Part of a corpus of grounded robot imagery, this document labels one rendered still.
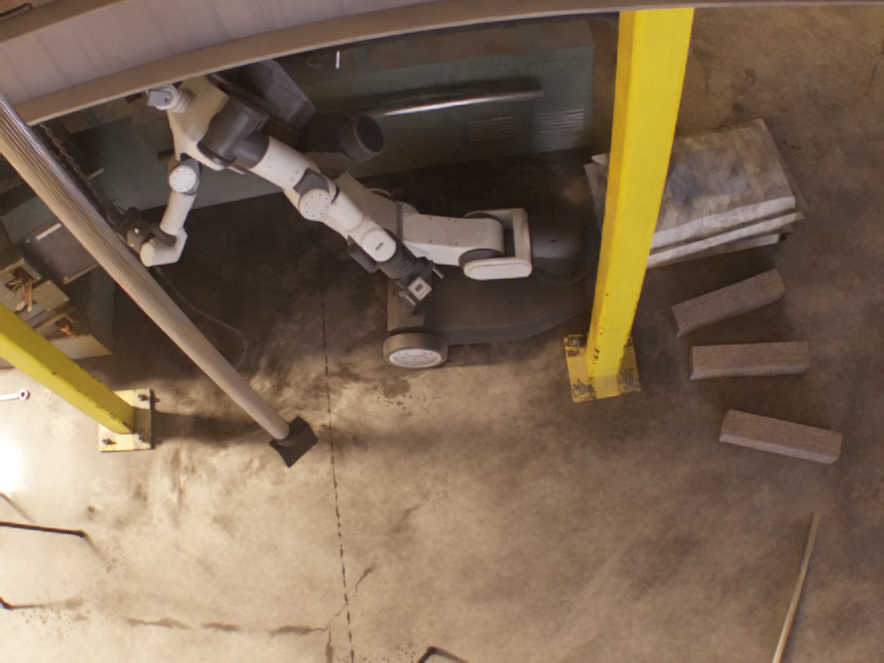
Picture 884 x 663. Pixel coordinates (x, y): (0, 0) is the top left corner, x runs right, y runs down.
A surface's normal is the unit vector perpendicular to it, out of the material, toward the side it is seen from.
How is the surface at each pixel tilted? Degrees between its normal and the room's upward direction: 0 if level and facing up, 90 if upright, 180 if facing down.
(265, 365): 0
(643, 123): 90
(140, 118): 0
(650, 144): 90
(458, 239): 19
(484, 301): 0
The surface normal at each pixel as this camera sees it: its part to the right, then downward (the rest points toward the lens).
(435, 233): 0.20, -0.42
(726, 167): 0.04, -0.25
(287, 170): 0.48, 0.53
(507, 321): -0.14, -0.43
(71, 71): 0.09, 0.90
